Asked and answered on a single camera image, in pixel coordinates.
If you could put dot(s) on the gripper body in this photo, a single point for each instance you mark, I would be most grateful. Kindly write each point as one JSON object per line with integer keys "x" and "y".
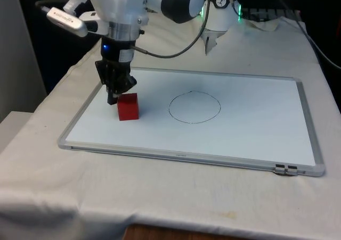
{"x": 117, "y": 52}

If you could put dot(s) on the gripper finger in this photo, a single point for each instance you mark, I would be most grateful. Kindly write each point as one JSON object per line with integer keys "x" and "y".
{"x": 125, "y": 80}
{"x": 102, "y": 72}

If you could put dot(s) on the red cube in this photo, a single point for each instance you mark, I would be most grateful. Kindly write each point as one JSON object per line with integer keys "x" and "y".
{"x": 129, "y": 108}

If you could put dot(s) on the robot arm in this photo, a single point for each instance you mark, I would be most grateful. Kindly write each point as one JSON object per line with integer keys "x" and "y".
{"x": 117, "y": 3}

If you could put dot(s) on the white flat whiteboard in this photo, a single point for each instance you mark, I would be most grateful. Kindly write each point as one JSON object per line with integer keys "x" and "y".
{"x": 239, "y": 123}

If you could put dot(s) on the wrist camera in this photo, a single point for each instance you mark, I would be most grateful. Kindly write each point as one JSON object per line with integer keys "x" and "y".
{"x": 68, "y": 21}

